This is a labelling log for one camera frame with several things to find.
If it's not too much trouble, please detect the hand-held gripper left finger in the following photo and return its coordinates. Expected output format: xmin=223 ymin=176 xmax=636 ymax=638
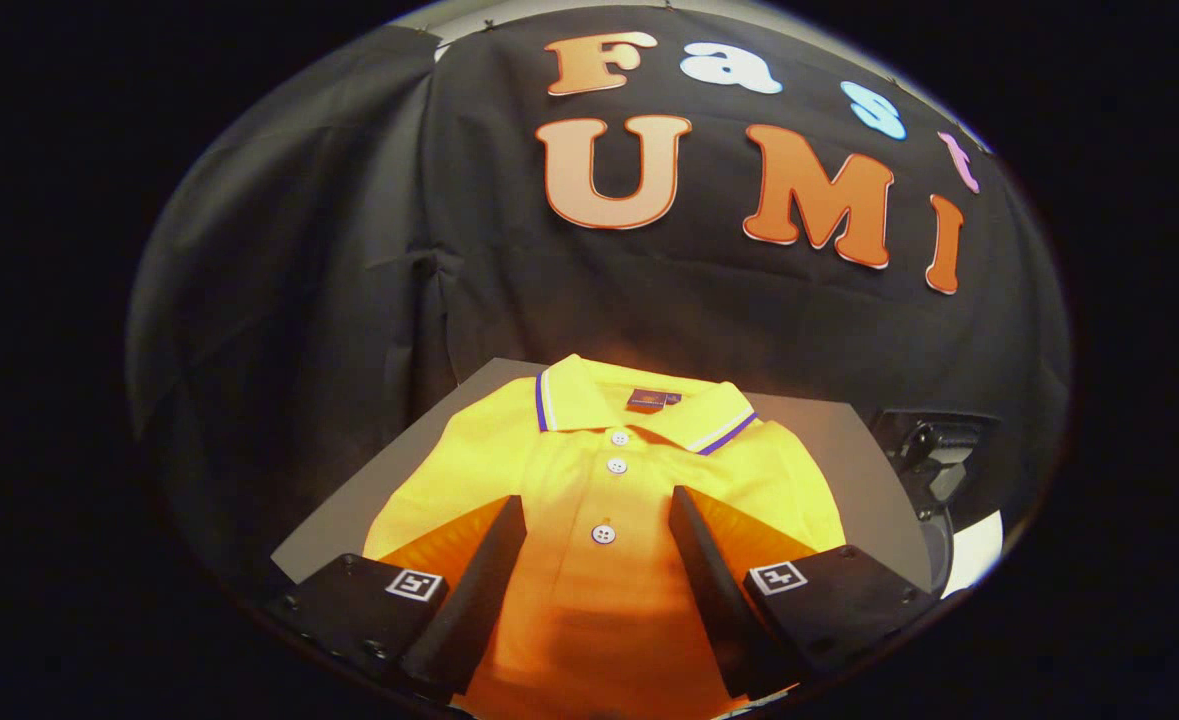
xmin=269 ymin=495 xmax=528 ymax=703

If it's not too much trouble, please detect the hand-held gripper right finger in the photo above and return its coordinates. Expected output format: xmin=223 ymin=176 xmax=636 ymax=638
xmin=669 ymin=486 xmax=935 ymax=703

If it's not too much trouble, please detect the yellow polo shirt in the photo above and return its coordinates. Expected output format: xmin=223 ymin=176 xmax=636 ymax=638
xmin=362 ymin=353 xmax=847 ymax=720

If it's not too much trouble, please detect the grey flat board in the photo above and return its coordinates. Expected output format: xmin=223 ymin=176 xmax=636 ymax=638
xmin=271 ymin=358 xmax=935 ymax=593

